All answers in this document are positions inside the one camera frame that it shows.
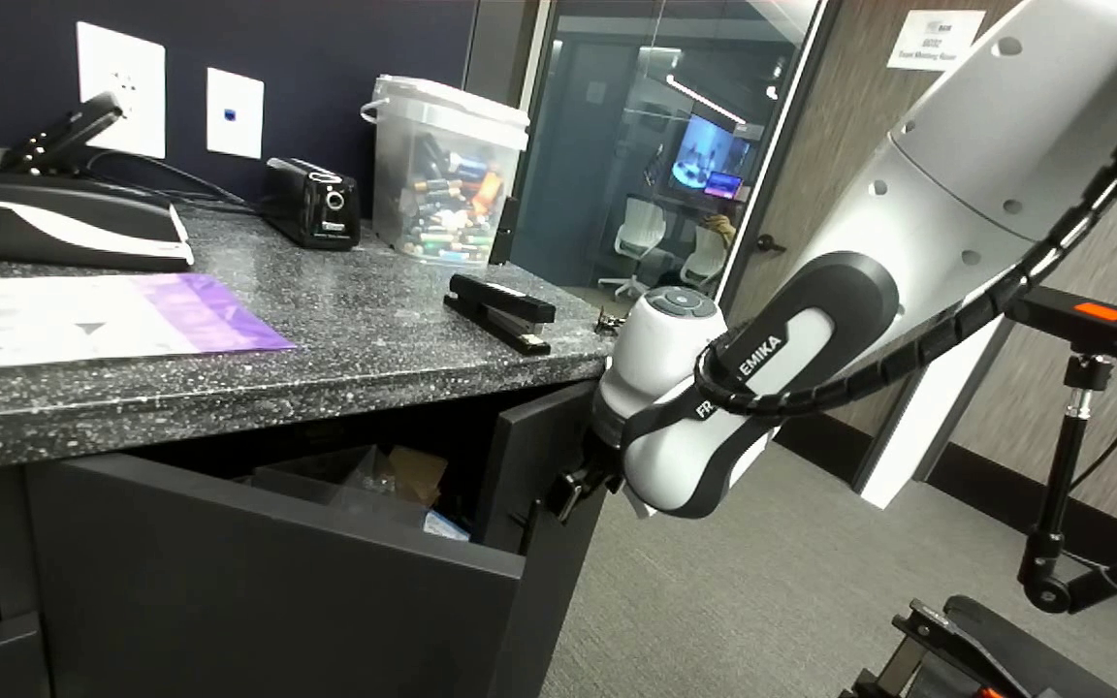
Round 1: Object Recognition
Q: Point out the dark grey cabinet body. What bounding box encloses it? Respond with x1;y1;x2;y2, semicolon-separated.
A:
0;369;611;698

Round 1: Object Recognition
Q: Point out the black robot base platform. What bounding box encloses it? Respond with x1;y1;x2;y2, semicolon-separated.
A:
836;588;1117;698

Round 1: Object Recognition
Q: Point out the lit computer monitor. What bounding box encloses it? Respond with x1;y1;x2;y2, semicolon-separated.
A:
666;108;764;205

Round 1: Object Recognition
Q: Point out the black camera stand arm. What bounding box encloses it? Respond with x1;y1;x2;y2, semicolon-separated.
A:
1015;349;1117;620

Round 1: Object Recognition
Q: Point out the black electric pencil sharpener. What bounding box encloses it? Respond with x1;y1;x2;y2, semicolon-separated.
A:
261;150;363;254

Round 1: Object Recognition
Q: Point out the dark grey cabinet door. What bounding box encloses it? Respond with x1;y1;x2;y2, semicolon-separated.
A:
468;375;609;698
19;448;530;698

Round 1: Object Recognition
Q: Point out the black camera with orange mark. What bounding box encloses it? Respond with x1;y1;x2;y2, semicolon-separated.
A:
1006;281;1117;378

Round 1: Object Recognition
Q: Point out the black hole punch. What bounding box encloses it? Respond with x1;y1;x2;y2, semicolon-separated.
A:
0;89;130;181

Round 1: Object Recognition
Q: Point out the brown wooden room door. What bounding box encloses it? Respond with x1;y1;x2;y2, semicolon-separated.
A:
710;0;1024;440

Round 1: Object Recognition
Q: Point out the black corrugated cable conduit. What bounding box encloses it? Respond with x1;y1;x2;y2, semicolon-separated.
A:
692;51;1117;419

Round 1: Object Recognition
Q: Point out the white office chair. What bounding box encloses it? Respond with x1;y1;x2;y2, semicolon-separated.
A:
598;195;675;305
675;219;732;298

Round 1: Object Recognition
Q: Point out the large white wall outlet plate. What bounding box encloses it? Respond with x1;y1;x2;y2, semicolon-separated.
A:
75;20;174;161

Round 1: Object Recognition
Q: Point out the black stapler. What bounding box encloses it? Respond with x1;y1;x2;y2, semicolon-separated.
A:
439;269;562;359

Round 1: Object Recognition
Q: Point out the small white wall plate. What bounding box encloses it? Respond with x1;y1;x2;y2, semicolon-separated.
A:
202;63;273;166

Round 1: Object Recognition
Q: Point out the clear plastic lidded bucket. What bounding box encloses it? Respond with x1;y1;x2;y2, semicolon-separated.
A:
357;71;536;272

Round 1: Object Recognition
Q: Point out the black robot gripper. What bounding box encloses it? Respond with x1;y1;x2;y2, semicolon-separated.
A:
538;437;628;526

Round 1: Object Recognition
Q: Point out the brown cardboard box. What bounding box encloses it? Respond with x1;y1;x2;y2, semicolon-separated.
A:
381;440;454;513

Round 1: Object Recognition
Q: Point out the white and purple paper sheet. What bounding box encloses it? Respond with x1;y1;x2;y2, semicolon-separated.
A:
0;272;302;375

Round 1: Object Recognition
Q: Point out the white paper door sign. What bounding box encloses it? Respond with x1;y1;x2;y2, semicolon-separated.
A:
884;7;988;79

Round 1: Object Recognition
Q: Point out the white door frame post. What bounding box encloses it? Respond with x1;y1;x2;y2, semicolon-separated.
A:
852;319;1015;513

